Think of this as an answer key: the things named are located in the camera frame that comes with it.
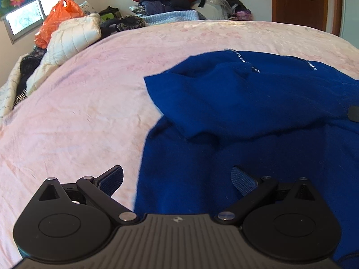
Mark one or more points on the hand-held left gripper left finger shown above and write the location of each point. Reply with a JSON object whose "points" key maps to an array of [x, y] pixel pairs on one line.
{"points": [[112, 179]]}

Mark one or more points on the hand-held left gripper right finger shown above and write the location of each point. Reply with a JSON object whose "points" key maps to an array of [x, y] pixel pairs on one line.
{"points": [[242, 180]]}

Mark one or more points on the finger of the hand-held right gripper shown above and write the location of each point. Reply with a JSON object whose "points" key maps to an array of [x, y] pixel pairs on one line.
{"points": [[354, 114]]}

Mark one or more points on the blue beaded sweater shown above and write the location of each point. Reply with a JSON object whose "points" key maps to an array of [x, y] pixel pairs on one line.
{"points": [[238, 103]]}

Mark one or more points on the pink blanket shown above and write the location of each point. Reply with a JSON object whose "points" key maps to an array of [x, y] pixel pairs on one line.
{"points": [[98, 89]]}

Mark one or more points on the brown wooden door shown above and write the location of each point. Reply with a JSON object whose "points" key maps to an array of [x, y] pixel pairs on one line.
{"points": [[303, 2]]}

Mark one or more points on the white printed quilt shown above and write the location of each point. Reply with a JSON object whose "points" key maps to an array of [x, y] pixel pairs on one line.
{"points": [[8, 95]]}

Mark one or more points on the black lace garment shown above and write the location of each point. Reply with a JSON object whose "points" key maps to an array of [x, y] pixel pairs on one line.
{"points": [[28, 67]]}

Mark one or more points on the purple bag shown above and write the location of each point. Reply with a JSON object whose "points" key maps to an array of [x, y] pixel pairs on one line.
{"points": [[243, 14]]}

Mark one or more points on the dark patterned garment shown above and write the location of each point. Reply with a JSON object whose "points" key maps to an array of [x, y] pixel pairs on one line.
{"points": [[126, 23]]}

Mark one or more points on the dark cloth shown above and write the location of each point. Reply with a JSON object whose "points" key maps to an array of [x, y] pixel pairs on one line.
{"points": [[109, 9]]}

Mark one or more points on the floral pillow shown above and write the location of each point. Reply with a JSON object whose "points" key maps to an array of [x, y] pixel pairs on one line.
{"points": [[88, 7]]}

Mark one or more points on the light blue knit blanket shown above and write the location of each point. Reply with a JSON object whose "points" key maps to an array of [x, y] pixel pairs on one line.
{"points": [[174, 16]]}

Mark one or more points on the orange plastic bag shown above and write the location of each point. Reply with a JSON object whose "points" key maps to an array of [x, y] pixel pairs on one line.
{"points": [[60, 12]]}

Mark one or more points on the clear plastic bag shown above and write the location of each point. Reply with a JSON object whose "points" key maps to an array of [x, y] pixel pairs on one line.
{"points": [[214, 8]]}

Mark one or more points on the navy jacket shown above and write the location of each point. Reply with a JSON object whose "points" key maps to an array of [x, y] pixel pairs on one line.
{"points": [[162, 4]]}

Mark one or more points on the window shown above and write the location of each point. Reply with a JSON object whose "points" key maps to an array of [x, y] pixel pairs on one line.
{"points": [[22, 16]]}

